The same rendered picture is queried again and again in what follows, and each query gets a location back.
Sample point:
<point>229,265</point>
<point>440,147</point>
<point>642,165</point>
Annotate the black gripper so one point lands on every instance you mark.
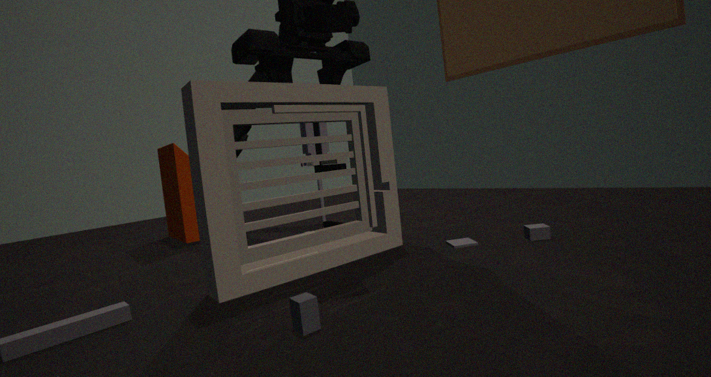
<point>276,58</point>

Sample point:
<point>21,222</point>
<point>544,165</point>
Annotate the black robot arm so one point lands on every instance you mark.
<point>317,18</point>

